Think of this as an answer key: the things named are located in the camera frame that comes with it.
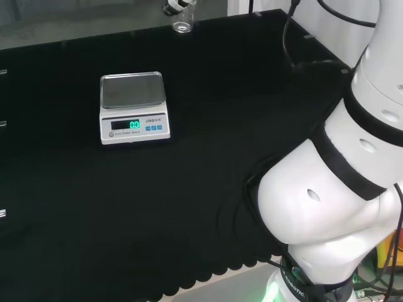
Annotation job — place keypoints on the black table cloth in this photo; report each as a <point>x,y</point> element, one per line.
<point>189,195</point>

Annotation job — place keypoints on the clear glass beaker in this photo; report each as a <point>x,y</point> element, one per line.
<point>182,23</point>

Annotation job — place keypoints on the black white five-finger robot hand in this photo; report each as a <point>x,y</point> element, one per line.
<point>176,5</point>

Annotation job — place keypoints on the white electronic balance steel pan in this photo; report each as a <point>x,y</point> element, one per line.
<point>133,108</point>

